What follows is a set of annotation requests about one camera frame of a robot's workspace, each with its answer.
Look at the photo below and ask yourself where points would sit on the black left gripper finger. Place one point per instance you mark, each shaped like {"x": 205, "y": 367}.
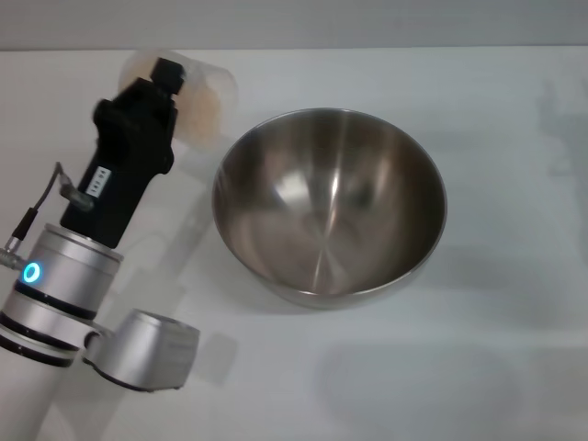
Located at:
{"x": 169, "y": 75}

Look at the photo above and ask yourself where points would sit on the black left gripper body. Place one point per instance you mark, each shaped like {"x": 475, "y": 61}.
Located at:
{"x": 128, "y": 147}

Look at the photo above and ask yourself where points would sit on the white rice grains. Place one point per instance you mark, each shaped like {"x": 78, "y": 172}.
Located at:
{"x": 202, "y": 110}

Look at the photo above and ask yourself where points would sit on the clear plastic cup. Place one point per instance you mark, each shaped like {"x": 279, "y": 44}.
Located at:
{"x": 220, "y": 87}

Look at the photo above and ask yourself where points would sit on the stainless steel mixing bowl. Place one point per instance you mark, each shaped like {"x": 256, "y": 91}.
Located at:
{"x": 331, "y": 220}

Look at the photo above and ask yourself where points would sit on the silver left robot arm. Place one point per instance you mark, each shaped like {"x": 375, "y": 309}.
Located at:
{"x": 59, "y": 271}

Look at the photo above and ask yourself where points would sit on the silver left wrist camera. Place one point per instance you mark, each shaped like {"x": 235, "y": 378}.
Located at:
{"x": 147, "y": 349}

